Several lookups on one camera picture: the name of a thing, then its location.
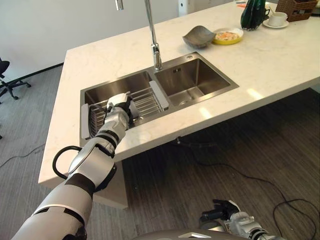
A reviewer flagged white cup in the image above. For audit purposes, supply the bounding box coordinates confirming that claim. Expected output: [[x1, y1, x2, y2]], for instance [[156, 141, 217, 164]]
[[265, 8, 287, 27]]

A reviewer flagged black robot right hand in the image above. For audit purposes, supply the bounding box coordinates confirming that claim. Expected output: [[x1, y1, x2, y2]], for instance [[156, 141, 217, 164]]
[[199, 198, 240, 223]]

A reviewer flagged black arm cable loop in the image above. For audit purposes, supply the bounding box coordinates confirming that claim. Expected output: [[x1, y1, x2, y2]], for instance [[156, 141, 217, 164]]
[[52, 146, 83, 180]]

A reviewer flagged brown wicker basket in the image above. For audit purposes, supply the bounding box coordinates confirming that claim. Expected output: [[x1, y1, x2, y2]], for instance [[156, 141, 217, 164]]
[[275, 0, 320, 23]]

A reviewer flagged white saucer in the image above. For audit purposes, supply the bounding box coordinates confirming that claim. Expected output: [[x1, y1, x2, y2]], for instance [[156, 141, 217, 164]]
[[262, 19, 290, 29]]

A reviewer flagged yellow bowl with food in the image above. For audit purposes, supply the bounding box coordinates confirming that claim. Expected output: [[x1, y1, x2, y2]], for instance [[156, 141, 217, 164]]
[[211, 27, 244, 46]]

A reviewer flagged wire sink drain rack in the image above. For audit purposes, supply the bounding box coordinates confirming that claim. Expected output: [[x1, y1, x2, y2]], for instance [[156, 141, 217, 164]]
[[81, 80, 170, 140]]

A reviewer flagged long black floor cable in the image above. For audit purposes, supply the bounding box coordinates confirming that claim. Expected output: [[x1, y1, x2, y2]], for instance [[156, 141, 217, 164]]
[[197, 162, 320, 240]]

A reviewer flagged dark green bottle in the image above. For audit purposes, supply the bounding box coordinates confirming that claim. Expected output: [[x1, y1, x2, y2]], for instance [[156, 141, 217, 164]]
[[240, 0, 268, 31]]

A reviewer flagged grey wavy bowl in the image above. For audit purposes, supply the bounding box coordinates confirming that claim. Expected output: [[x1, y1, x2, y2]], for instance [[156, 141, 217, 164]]
[[182, 25, 217, 49]]

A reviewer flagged white island support panel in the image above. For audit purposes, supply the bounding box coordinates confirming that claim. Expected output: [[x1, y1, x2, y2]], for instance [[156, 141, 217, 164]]
[[92, 159, 129, 210]]

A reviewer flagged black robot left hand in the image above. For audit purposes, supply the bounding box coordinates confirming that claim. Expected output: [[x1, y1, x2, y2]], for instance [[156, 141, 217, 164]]
[[106, 92, 135, 124]]

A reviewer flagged tall chrome faucet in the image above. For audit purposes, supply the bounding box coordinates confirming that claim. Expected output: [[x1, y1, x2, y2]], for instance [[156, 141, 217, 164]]
[[144, 0, 164, 72]]

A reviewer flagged black office chair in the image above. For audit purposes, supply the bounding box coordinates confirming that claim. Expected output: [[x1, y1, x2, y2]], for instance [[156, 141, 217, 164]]
[[0, 57, 32, 105]]

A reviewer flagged white cylindrical device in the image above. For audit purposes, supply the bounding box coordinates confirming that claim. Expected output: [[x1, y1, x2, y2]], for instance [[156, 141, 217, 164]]
[[177, 0, 189, 16]]

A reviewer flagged thin black floor cable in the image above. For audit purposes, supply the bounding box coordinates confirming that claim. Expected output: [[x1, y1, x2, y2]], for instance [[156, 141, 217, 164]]
[[0, 147, 42, 168]]

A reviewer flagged stainless steel double sink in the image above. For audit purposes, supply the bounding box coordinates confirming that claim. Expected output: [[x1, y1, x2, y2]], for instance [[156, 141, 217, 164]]
[[79, 51, 240, 147]]

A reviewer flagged silver robot torso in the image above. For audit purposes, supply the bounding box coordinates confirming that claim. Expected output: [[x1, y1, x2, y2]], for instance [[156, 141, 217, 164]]
[[136, 227, 247, 240]]

